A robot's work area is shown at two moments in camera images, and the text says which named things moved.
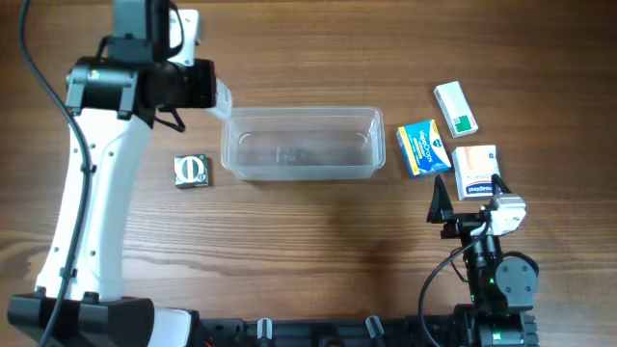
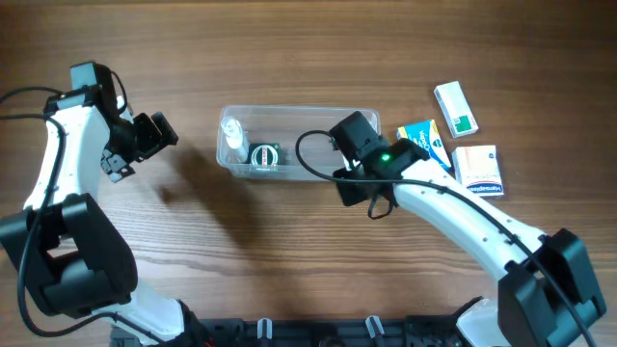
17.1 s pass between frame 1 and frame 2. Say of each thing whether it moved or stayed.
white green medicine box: stayed
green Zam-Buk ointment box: moved
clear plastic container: stayed
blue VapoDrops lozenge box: stayed
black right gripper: moved
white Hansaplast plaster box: stayed
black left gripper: moved
